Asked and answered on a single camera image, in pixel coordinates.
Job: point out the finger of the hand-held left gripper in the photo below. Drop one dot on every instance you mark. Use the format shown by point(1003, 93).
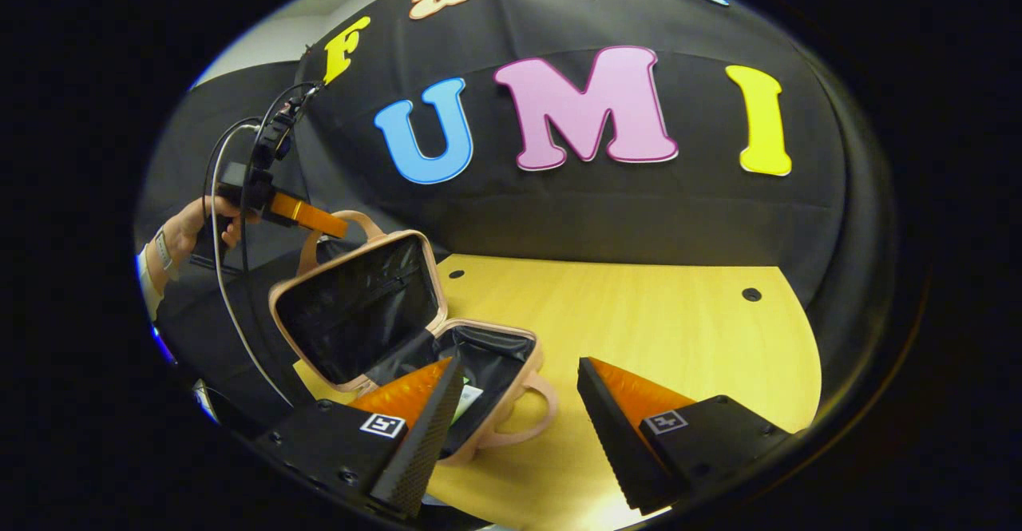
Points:
point(307, 215)

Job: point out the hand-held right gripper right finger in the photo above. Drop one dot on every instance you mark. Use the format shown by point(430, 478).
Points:
point(611, 443)

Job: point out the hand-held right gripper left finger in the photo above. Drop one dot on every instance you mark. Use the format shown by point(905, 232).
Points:
point(427, 443)

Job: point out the white green card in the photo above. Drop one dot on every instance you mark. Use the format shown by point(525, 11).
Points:
point(467, 399)

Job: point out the pale wrist watch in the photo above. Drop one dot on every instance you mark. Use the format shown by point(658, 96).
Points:
point(164, 253)

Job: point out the black backdrop cloth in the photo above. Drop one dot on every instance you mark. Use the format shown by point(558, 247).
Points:
point(639, 212)

